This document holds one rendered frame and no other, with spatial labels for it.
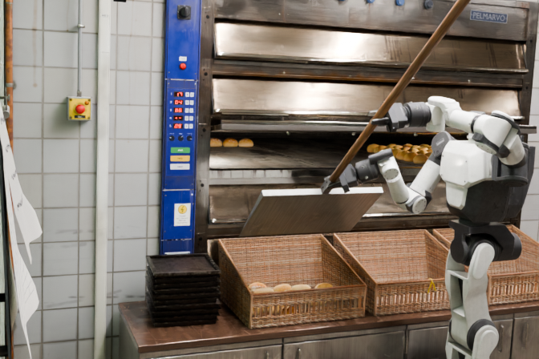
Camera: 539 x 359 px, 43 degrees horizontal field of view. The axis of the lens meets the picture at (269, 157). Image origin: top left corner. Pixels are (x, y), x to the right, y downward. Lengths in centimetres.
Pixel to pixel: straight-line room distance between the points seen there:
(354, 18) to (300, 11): 30
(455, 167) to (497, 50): 135
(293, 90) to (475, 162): 106
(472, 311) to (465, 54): 151
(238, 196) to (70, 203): 78
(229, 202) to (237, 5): 93
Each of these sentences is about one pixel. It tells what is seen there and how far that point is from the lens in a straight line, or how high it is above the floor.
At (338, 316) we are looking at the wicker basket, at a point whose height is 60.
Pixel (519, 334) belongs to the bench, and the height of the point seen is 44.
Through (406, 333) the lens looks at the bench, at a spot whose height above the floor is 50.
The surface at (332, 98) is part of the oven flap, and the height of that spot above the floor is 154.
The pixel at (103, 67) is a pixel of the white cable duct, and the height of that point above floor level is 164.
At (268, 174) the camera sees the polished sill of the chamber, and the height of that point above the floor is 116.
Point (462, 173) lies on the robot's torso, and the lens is 270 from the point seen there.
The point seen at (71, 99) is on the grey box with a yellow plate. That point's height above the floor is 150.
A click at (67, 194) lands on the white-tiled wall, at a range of 310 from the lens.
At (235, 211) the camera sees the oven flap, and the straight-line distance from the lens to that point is 327.
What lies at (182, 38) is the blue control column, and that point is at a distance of 311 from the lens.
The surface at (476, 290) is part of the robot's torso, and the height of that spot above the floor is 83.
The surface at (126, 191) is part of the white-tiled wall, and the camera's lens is 313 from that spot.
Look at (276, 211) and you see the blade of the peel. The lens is 284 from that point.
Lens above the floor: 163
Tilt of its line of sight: 7 degrees down
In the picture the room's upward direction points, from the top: 2 degrees clockwise
